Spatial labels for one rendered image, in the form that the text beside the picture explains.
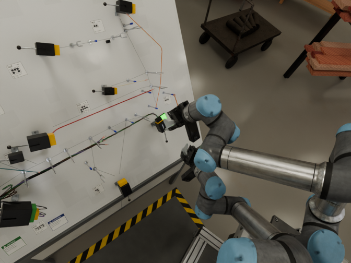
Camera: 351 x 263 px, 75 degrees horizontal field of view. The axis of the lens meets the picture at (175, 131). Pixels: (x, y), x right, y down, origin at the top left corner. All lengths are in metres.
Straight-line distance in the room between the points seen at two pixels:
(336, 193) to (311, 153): 2.64
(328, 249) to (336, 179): 0.41
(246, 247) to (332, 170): 0.28
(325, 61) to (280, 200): 1.71
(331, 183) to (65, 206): 1.06
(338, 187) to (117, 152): 0.92
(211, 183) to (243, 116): 2.24
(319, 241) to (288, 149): 2.19
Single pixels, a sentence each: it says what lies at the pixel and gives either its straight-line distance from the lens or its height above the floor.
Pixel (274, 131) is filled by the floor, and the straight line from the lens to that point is 3.15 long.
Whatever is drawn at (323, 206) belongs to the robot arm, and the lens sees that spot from 1.00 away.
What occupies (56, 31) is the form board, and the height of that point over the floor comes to 1.51.
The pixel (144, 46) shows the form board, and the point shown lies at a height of 1.40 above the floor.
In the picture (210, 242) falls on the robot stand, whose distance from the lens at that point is 2.04.
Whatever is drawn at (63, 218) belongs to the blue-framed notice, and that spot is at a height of 0.92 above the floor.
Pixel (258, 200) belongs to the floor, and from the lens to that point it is 2.60.
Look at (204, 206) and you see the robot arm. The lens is 0.94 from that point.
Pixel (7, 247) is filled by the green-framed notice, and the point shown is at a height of 0.94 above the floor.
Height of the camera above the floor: 2.14
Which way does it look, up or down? 56 degrees down
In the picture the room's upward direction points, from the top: 22 degrees clockwise
